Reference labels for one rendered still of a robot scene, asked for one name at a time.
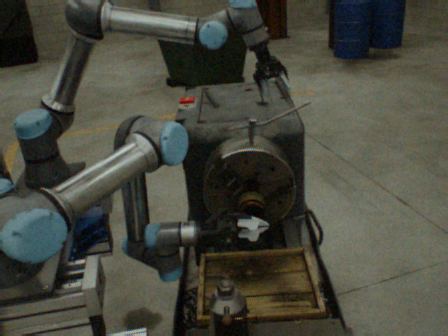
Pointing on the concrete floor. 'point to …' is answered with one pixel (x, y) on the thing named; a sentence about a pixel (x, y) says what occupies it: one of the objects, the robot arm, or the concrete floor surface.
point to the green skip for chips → (204, 62)
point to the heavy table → (277, 10)
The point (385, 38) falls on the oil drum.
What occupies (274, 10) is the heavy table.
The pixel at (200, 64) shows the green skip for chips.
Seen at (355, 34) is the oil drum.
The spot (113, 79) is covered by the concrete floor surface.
